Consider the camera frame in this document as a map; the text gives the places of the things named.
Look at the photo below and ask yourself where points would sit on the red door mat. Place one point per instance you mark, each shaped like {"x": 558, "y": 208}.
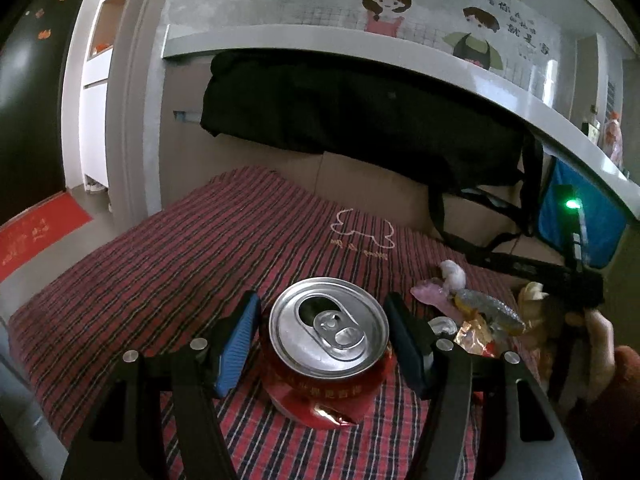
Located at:
{"x": 35, "y": 235}

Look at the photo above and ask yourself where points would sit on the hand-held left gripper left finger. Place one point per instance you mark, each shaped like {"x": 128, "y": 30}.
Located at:
{"x": 237, "y": 345}

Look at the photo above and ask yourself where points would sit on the yellow foil snack wrapper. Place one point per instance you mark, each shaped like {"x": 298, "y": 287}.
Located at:
{"x": 475, "y": 337}

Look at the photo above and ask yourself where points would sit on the white cabinet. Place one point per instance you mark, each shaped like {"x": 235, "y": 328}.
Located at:
{"x": 97, "y": 110}

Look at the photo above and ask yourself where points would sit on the black door with stickers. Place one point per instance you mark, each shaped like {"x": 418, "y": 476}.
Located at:
{"x": 30, "y": 100}

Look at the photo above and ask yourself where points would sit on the person's right hand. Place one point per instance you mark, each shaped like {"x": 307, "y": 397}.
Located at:
{"x": 597, "y": 350}

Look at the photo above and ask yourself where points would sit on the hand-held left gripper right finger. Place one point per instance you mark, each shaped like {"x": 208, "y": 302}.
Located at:
{"x": 407, "y": 345}

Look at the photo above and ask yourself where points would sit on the person's right forearm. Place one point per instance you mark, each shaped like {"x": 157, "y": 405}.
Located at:
{"x": 620, "y": 410}

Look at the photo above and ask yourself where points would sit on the cartoon wall mural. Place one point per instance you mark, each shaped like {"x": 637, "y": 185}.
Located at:
{"x": 425, "y": 20}

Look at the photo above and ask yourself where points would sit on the black fabric bag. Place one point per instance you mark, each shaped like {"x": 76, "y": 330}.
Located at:
{"x": 350, "y": 115}

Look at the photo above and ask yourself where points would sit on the red plaid tablecloth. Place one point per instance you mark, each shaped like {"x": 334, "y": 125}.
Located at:
{"x": 150, "y": 270}

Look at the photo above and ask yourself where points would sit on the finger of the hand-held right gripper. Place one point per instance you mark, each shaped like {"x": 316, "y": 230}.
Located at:
{"x": 515, "y": 267}

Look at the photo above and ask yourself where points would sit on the grey counter ledge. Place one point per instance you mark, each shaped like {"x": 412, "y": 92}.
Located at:
{"x": 450, "y": 65}

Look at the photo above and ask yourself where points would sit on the blue cloth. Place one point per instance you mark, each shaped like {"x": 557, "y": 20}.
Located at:
{"x": 605, "y": 230}

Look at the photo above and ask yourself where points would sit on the pair of shoes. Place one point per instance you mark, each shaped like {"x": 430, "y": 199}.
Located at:
{"x": 96, "y": 186}

